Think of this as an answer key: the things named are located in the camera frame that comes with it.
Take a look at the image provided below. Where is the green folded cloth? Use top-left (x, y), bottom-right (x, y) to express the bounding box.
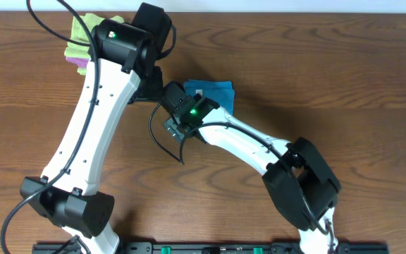
top-left (77, 67), bottom-right (87, 75)
top-left (63, 13), bottom-right (125, 59)

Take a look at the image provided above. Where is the bottom green folded cloth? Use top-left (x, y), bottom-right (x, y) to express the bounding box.
top-left (77, 67), bottom-right (87, 75)

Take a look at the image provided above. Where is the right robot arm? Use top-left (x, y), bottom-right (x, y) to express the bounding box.
top-left (161, 82), bottom-right (341, 253)

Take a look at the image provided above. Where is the top green folded cloth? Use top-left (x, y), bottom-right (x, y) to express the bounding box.
top-left (63, 13), bottom-right (125, 59)

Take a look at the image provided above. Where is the blue microfiber cloth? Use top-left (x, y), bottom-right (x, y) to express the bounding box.
top-left (183, 80), bottom-right (235, 115)

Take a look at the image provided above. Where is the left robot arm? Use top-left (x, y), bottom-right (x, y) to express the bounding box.
top-left (20, 3), bottom-right (174, 253)

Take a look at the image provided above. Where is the purple folded cloth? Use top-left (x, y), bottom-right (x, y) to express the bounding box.
top-left (66, 56), bottom-right (89, 68)

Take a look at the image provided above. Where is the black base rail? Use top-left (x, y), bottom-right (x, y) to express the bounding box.
top-left (32, 241), bottom-right (389, 254)

